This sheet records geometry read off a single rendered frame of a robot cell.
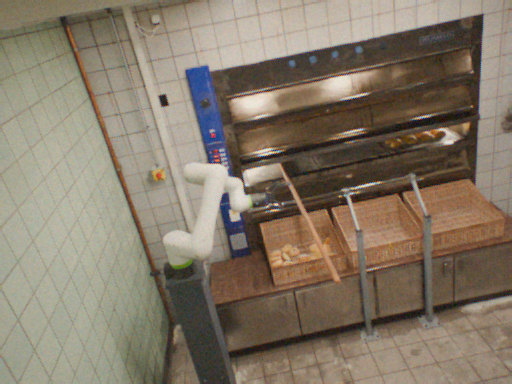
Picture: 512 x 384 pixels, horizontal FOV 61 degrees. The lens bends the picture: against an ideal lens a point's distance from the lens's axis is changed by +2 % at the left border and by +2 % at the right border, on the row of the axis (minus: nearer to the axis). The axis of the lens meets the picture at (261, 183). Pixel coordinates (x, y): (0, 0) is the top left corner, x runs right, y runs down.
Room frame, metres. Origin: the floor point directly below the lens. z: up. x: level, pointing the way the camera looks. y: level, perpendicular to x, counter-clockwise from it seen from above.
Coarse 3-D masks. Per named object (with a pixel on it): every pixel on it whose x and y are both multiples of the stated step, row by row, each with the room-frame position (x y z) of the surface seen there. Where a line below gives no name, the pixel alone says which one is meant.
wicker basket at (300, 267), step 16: (272, 224) 2.97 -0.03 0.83; (288, 224) 2.97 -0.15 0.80; (304, 224) 2.98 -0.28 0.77; (272, 240) 2.94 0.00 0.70; (288, 240) 2.94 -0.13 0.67; (304, 240) 2.94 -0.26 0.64; (336, 240) 2.73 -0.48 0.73; (336, 256) 2.54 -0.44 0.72; (272, 272) 2.51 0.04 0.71; (304, 272) 2.53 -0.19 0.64; (320, 272) 2.54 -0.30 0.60
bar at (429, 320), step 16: (336, 192) 2.66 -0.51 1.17; (416, 192) 2.61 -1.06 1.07; (256, 208) 2.65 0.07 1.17; (272, 208) 2.64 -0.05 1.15; (352, 208) 2.58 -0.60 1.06; (368, 304) 2.44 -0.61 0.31; (432, 304) 2.45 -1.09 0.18; (368, 320) 2.44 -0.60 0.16; (432, 320) 2.46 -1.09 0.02; (368, 336) 2.43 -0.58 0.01
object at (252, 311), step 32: (256, 256) 2.94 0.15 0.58; (416, 256) 2.54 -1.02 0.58; (448, 256) 2.52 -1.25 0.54; (480, 256) 2.53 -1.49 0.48; (224, 288) 2.61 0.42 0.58; (256, 288) 2.53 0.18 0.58; (288, 288) 2.47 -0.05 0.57; (320, 288) 2.48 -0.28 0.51; (352, 288) 2.49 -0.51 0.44; (384, 288) 2.50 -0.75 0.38; (416, 288) 2.51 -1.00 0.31; (448, 288) 2.52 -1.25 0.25; (480, 288) 2.52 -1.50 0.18; (224, 320) 2.46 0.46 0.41; (256, 320) 2.47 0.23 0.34; (288, 320) 2.47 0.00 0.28; (320, 320) 2.48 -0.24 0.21; (352, 320) 2.49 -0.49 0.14; (384, 320) 2.54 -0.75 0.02
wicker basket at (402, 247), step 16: (336, 208) 3.00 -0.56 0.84; (368, 208) 2.99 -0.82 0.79; (384, 208) 2.99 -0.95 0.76; (400, 208) 2.95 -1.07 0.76; (336, 224) 2.90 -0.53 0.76; (352, 224) 2.96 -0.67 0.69; (368, 224) 2.96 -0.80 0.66; (384, 224) 2.96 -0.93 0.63; (400, 224) 2.96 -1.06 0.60; (416, 224) 2.68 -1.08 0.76; (352, 240) 2.88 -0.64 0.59; (368, 240) 2.84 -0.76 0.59; (384, 240) 2.80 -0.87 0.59; (400, 240) 2.56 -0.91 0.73; (416, 240) 2.56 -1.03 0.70; (352, 256) 2.54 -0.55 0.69; (368, 256) 2.63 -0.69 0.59; (384, 256) 2.55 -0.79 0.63; (400, 256) 2.56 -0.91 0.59
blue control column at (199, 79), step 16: (192, 80) 2.98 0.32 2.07; (208, 80) 2.98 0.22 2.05; (192, 96) 2.98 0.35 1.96; (208, 96) 2.98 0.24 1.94; (208, 112) 2.98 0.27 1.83; (208, 128) 2.98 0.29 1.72; (224, 144) 2.98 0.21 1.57; (208, 160) 2.98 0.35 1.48; (224, 208) 2.98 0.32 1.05; (240, 224) 2.98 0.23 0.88; (240, 256) 2.98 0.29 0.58
